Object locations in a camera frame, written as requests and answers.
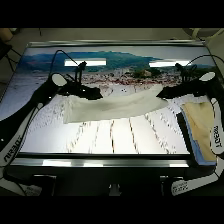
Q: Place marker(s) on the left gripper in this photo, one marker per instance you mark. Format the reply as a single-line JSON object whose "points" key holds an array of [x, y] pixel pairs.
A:
{"points": [[85, 91]]}

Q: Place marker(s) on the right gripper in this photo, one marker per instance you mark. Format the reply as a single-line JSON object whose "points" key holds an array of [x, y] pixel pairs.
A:
{"points": [[173, 92]]}

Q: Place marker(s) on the white shirt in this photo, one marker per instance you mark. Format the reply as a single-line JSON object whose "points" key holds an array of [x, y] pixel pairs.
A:
{"points": [[113, 106]]}

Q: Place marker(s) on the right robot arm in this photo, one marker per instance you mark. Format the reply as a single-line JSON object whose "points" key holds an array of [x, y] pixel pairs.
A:
{"points": [[216, 133]]}

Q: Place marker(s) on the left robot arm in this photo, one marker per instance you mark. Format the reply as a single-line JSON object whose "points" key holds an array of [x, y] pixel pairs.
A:
{"points": [[23, 116]]}

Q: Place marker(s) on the blue garment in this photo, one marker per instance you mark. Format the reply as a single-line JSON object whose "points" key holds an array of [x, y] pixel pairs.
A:
{"points": [[197, 155]]}

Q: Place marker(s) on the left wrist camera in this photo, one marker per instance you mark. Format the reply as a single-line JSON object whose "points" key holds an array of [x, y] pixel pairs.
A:
{"points": [[80, 68]]}

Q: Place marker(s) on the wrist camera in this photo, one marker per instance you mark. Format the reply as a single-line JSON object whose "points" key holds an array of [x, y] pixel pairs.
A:
{"points": [[80, 68], [184, 70]]}

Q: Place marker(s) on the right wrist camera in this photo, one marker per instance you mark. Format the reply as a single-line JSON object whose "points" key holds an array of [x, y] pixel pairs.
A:
{"points": [[184, 70]]}

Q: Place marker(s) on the silver frame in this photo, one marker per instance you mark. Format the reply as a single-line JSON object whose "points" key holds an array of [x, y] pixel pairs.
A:
{"points": [[100, 163]]}

